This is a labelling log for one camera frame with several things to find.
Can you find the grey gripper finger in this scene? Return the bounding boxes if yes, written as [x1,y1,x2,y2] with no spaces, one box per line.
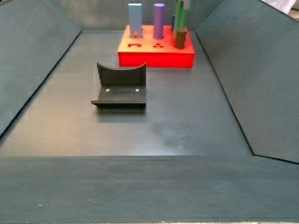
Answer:
[182,0,191,9]

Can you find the green star peg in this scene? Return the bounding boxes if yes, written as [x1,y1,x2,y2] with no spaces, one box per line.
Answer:
[173,0,190,37]

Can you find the red peg board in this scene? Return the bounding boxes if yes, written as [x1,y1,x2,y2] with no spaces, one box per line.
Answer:
[118,25,195,68]

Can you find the dark blue peg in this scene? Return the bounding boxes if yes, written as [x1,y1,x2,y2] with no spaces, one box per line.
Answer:
[171,14,175,31]

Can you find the tall purple cylinder peg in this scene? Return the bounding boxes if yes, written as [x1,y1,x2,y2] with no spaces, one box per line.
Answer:
[154,3,165,39]

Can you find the brown hexagon peg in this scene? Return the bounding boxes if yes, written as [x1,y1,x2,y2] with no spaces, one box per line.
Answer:
[174,28,187,49]

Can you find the light blue arch peg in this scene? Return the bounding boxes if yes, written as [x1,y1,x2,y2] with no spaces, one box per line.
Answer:
[129,3,143,38]

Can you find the black curved holder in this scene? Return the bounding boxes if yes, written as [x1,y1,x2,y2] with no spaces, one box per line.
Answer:
[91,64,146,108]

